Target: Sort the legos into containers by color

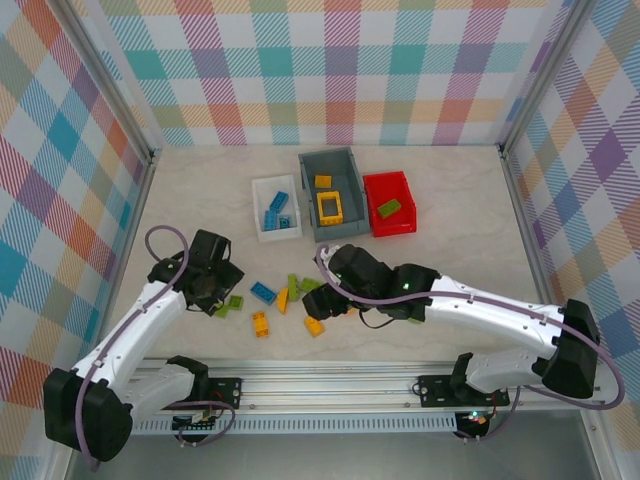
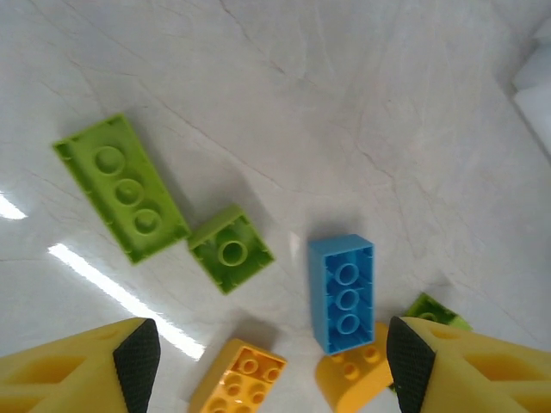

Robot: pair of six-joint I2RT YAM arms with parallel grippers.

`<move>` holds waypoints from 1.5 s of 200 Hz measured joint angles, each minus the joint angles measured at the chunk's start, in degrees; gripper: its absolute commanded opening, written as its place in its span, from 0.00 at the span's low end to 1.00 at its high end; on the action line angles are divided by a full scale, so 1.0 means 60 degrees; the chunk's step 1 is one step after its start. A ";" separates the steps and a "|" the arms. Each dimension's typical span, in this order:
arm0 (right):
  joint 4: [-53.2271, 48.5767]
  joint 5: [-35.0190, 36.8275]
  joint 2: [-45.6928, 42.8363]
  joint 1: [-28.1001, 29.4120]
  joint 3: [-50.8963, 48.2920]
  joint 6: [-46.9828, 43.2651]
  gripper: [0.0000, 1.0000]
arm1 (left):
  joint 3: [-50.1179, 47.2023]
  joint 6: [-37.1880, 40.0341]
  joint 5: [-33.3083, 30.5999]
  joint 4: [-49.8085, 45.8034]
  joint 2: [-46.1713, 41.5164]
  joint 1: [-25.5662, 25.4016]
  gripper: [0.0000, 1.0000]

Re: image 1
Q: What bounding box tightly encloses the aluminum side frame rail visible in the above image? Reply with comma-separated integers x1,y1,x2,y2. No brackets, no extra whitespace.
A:
112,149,164,286
498,143,574,321

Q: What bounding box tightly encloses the purple cable loop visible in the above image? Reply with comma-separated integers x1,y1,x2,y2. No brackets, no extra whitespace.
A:
174,401,237,450

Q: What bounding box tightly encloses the white slotted cable duct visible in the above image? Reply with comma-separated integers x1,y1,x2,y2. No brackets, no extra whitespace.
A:
127,417,460,436

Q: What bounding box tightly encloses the aluminum upright frame post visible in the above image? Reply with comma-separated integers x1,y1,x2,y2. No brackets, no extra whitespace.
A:
497,0,599,154
58,0,164,166

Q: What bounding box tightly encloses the thin black right gripper cable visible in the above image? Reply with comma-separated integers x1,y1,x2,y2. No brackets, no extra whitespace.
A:
357,305,401,330

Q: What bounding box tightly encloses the white plastic bin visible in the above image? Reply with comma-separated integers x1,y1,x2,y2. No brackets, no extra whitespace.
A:
250,174,304,244

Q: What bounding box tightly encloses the gray metal base panel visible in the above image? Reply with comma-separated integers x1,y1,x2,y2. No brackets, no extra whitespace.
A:
49,408,619,480

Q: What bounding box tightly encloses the yellow lego window frame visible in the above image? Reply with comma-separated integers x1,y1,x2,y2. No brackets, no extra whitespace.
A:
315,190,347,227

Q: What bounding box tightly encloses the red plastic bin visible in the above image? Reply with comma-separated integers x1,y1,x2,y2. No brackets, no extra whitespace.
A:
362,170,419,239

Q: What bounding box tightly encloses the gray plastic bin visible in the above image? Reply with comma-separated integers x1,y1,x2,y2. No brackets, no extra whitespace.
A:
298,147,372,244

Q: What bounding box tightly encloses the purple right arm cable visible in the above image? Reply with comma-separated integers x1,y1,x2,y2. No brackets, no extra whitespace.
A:
314,243,626,444

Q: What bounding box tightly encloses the aluminum base rail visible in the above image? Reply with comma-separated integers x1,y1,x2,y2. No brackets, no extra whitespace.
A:
107,355,609,412

